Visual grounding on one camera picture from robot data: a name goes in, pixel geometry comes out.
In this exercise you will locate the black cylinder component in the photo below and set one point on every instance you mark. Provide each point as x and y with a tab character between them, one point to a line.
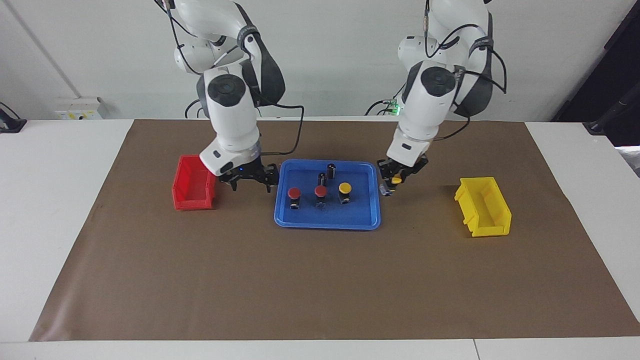
331	171
321	178

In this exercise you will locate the red push button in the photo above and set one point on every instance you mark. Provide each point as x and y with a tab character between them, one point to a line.
294	192
320	191

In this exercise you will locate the black background panel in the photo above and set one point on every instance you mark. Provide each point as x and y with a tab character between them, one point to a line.
600	75

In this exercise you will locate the black tripod pole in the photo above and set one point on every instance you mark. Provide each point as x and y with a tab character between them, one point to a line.
612	112

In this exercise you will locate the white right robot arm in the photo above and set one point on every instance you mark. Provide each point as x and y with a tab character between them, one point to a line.
232	100

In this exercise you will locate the brown paper mat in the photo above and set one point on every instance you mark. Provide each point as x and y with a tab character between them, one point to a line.
320	280

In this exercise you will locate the yellow push button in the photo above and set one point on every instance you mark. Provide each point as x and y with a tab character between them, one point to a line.
396	180
345	187

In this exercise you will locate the blue plastic tray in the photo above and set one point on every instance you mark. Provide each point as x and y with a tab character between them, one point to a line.
360	215

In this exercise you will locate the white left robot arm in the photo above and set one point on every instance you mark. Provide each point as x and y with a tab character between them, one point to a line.
440	85

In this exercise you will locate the yellow plastic bin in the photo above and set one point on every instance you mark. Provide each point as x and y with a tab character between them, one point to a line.
487	215

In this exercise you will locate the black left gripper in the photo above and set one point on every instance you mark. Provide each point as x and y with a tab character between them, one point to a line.
405	167

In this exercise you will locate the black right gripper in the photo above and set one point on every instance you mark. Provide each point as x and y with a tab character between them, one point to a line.
247	172

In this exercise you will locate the red plastic bin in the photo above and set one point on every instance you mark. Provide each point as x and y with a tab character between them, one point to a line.
192	192

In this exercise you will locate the black clamp on table edge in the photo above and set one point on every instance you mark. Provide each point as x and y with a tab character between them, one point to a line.
10	125

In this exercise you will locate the white wall socket box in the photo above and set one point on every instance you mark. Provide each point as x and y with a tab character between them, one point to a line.
77	107

